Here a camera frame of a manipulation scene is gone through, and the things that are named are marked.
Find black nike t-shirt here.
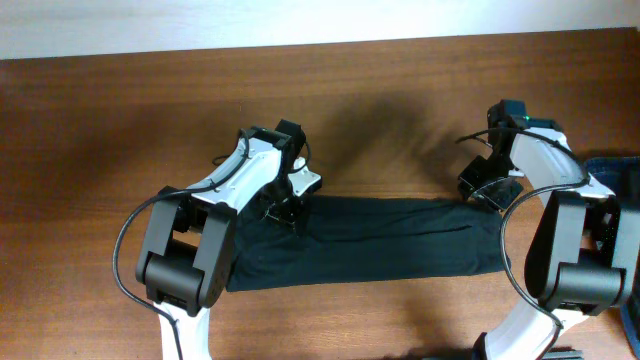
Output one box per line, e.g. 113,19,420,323
226,196,503,292

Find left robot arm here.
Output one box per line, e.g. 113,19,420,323
135,120,322,359

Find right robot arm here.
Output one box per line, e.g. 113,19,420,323
458,99,639,360

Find blue denim jeans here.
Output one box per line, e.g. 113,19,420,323
583,156,640,359

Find left black camera cable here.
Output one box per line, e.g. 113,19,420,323
111,127,314,360

